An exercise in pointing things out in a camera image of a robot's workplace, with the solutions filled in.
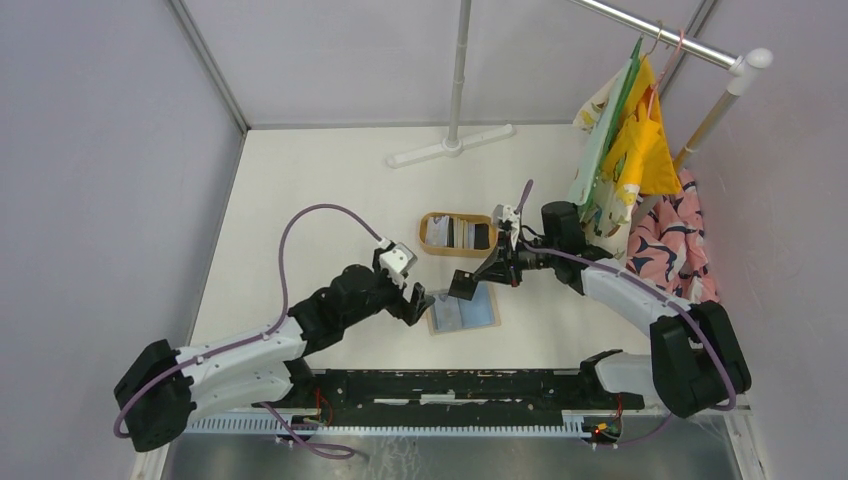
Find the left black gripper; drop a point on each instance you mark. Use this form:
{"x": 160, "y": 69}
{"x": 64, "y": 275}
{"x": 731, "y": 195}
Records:
{"x": 401, "y": 307}

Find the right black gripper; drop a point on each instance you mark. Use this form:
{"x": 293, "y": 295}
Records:
{"x": 498, "y": 272}

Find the black card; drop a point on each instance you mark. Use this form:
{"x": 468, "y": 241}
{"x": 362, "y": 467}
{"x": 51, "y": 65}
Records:
{"x": 463, "y": 285}

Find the wooden card tray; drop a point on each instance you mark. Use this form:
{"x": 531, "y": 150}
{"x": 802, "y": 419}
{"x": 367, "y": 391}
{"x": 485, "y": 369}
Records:
{"x": 464, "y": 311}

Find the tan oval card holder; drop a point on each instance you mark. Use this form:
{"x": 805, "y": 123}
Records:
{"x": 472, "y": 254}

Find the light blue card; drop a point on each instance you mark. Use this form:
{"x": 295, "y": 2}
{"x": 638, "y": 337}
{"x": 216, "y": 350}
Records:
{"x": 477, "y": 310}

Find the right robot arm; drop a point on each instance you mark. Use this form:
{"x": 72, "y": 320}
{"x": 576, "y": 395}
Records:
{"x": 695, "y": 361}

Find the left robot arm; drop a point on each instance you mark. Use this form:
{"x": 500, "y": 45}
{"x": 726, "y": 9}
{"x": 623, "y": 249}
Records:
{"x": 166, "y": 389}

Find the cards in holder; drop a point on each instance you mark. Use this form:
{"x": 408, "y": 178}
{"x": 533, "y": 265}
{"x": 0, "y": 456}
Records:
{"x": 456, "y": 234}

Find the white printed garment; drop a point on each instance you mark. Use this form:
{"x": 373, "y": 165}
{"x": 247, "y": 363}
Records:
{"x": 589, "y": 219}

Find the white clothes rack stand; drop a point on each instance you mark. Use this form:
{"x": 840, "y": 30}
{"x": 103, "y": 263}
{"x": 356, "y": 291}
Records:
{"x": 453, "y": 144}

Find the green clothes hanger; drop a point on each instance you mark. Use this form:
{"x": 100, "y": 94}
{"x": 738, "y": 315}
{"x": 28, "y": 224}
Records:
{"x": 619, "y": 119}

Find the pink patterned garment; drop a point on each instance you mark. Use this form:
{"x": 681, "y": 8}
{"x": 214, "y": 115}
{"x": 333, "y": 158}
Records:
{"x": 667, "y": 248}

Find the yellow garment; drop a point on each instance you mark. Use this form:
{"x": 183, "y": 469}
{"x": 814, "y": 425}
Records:
{"x": 639, "y": 160}

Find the wooden rack pole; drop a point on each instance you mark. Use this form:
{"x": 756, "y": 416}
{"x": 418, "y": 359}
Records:
{"x": 706, "y": 127}

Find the metal hanging rod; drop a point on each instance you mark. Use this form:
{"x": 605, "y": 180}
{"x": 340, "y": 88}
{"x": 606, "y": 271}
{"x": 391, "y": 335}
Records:
{"x": 736, "y": 65}

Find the pink clothes hanger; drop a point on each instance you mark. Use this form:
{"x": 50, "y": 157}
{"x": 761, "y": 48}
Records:
{"x": 669, "y": 63}

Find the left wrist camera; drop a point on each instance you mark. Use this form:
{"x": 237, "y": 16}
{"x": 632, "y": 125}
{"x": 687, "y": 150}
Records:
{"x": 396, "y": 259}

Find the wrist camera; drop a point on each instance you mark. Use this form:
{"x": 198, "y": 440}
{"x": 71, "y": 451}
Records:
{"x": 396, "y": 259}
{"x": 506, "y": 217}

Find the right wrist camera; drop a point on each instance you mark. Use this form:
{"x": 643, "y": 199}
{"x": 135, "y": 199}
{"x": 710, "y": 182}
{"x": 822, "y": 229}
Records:
{"x": 506, "y": 217}

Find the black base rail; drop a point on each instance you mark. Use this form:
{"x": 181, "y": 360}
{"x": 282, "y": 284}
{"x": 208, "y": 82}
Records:
{"x": 452, "y": 398}

